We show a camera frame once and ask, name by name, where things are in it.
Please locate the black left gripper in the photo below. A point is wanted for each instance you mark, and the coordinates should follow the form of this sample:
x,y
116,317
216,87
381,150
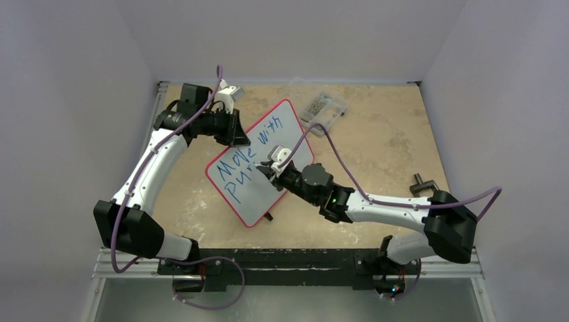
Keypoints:
x,y
234,134

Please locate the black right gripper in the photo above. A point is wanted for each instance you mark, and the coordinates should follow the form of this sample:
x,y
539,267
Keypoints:
x,y
276,172

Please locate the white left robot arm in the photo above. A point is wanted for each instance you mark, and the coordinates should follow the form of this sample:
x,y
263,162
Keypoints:
x,y
125,221

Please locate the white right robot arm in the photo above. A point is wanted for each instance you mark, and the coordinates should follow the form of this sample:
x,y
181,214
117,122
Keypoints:
x,y
440,225

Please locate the clear plastic screw box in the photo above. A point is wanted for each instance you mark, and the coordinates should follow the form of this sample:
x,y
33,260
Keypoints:
x,y
324,108

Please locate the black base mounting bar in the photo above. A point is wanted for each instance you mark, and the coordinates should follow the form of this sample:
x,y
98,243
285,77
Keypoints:
x,y
360,269

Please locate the black table clamp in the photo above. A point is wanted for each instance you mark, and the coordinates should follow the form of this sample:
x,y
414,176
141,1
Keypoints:
x,y
421,185

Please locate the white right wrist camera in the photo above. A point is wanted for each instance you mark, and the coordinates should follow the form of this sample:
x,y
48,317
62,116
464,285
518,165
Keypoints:
x,y
279,158

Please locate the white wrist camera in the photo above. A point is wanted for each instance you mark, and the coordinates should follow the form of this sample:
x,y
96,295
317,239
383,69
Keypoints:
x,y
279,158
228,95

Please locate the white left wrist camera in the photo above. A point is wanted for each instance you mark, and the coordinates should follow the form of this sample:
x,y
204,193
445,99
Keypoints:
x,y
228,95

